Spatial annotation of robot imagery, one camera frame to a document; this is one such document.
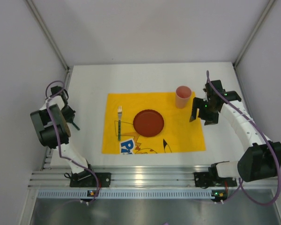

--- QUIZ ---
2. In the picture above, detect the pink plastic cup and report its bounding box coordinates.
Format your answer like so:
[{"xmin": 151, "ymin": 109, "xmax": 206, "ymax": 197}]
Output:
[{"xmin": 175, "ymin": 86, "xmax": 192, "ymax": 109}]

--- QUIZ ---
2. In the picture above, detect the fork with green handle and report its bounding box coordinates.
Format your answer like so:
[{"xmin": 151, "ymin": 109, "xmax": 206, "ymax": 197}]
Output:
[{"xmin": 118, "ymin": 106, "xmax": 122, "ymax": 142}]

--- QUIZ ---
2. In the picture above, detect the red round plate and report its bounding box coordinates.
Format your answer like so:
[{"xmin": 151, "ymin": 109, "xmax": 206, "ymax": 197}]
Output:
[{"xmin": 133, "ymin": 109, "xmax": 164, "ymax": 137}]

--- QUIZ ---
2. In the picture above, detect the yellow printed cloth placemat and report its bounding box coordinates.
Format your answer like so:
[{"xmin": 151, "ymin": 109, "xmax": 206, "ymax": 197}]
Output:
[{"xmin": 102, "ymin": 92, "xmax": 206, "ymax": 155}]

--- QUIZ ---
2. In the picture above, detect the spoon with green handle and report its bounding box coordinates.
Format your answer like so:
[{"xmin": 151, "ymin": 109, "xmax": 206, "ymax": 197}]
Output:
[{"xmin": 71, "ymin": 121, "xmax": 80, "ymax": 130}]

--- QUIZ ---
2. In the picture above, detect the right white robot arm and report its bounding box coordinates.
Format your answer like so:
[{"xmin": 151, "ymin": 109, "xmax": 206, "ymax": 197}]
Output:
[{"xmin": 189, "ymin": 80, "xmax": 281, "ymax": 182}]

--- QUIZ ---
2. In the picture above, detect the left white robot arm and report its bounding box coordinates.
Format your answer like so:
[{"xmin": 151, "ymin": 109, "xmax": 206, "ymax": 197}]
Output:
[{"xmin": 30, "ymin": 86, "xmax": 91, "ymax": 180}]

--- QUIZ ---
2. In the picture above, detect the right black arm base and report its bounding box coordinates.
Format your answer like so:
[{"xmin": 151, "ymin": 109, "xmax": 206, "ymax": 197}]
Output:
[{"xmin": 193, "ymin": 163, "xmax": 237, "ymax": 189}]

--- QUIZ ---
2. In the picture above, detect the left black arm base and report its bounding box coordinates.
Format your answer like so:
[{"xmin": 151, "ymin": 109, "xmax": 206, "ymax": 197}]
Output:
[{"xmin": 64, "ymin": 171, "xmax": 111, "ymax": 188}]

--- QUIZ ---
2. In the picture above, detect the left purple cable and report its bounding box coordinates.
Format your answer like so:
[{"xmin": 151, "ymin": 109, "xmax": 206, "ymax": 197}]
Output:
[{"xmin": 45, "ymin": 81, "xmax": 101, "ymax": 207}]

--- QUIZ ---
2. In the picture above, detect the purple cable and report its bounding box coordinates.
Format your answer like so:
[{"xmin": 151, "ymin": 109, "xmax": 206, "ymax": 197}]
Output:
[
  {"xmin": 45, "ymin": 81, "xmax": 101, "ymax": 207},
  {"xmin": 205, "ymin": 70, "xmax": 281, "ymax": 207}
]

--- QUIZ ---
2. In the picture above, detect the aluminium mounting rail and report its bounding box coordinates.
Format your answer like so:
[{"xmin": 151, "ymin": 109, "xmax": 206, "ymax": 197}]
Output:
[{"xmin": 28, "ymin": 165, "xmax": 281, "ymax": 188}]

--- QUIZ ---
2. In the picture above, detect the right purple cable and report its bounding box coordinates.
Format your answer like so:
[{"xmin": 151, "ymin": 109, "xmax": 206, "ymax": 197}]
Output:
[{"xmin": 205, "ymin": 70, "xmax": 281, "ymax": 207}]

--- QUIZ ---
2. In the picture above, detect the perforated grey cable duct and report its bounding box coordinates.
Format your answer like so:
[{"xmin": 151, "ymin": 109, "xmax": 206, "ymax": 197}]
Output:
[{"xmin": 37, "ymin": 189, "xmax": 227, "ymax": 200}]

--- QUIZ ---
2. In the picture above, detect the left aluminium corner post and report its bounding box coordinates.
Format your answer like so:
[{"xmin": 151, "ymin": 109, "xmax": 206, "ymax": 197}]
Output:
[{"xmin": 24, "ymin": 0, "xmax": 69, "ymax": 71}]

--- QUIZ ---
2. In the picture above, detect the aluminium corner post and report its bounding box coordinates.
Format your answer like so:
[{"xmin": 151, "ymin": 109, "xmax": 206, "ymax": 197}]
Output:
[
  {"xmin": 24, "ymin": 0, "xmax": 69, "ymax": 71},
  {"xmin": 232, "ymin": 0, "xmax": 277, "ymax": 69}
]

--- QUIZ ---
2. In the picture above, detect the right aluminium corner post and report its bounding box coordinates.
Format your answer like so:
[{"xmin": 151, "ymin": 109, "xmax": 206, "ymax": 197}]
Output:
[{"xmin": 232, "ymin": 0, "xmax": 277, "ymax": 69}]

